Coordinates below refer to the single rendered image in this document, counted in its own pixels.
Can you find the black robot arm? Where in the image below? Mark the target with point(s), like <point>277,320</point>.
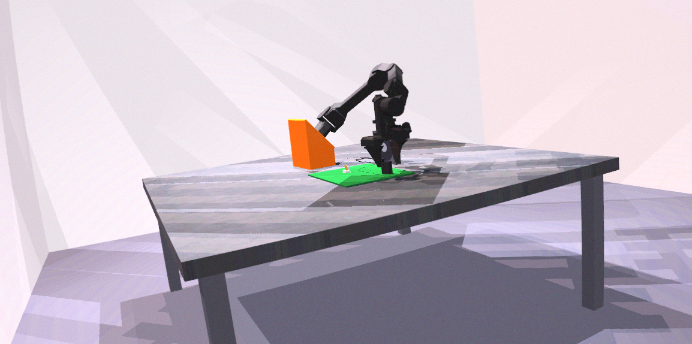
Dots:
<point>386,77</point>

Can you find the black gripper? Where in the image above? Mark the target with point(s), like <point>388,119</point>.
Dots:
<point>373,143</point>

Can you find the green circuit board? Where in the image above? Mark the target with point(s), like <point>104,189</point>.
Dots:
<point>358,175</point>

